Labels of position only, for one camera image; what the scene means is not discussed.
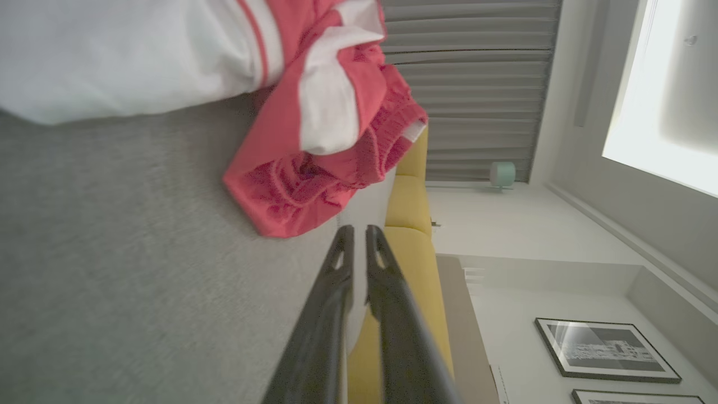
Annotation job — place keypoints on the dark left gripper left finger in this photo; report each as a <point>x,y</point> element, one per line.
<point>320,336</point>

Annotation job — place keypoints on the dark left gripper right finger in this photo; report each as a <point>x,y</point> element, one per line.
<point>404,348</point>

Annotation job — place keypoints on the red white-panelled sports garment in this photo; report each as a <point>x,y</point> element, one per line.
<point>291,185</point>

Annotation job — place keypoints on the mint green round lamp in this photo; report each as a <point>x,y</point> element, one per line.
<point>502,174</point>

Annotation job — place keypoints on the grey fabric sofa seat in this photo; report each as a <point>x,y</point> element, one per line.
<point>112,252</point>

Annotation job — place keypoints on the grey pleated curtain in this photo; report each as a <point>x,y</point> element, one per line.
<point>477,84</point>

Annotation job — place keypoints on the black framed wall picture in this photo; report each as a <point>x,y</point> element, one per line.
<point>606,350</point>
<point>634,398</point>

